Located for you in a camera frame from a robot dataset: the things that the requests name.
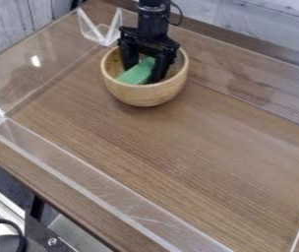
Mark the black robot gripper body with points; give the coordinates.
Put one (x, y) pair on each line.
(148, 37)

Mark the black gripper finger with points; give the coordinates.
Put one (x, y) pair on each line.
(129, 56)
(162, 63)

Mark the green rectangular block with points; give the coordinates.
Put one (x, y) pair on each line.
(137, 75)

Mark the light wooden bowl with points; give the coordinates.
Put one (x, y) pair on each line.
(142, 95)

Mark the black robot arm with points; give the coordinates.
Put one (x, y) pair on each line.
(154, 3)

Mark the black metal table leg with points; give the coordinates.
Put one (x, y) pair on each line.
(37, 208)

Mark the clear acrylic corner bracket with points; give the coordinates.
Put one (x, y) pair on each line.
(101, 34)

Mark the clear acrylic tray wall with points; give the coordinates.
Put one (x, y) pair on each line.
(192, 176)

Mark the black metal base plate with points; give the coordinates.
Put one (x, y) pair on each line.
(42, 240)

